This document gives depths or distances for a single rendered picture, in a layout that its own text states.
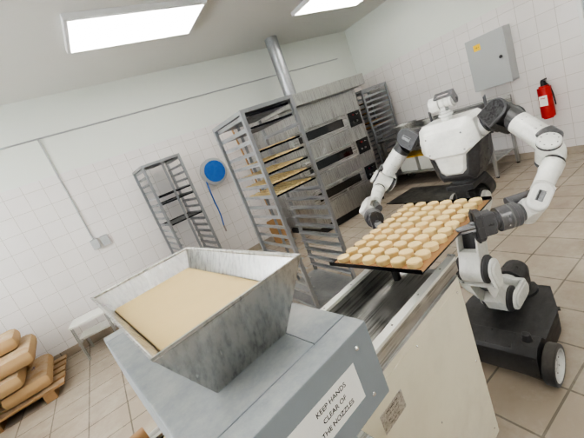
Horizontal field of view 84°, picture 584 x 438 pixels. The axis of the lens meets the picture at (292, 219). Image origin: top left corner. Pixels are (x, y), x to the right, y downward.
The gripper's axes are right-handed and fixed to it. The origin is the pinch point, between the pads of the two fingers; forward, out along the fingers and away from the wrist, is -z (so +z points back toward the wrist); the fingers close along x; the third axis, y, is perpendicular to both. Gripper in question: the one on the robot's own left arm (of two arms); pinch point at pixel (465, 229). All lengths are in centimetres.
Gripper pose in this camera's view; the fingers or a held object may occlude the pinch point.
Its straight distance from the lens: 132.7
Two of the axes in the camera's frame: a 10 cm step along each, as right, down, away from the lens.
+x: -3.5, -9.1, -2.2
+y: -0.7, 2.6, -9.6
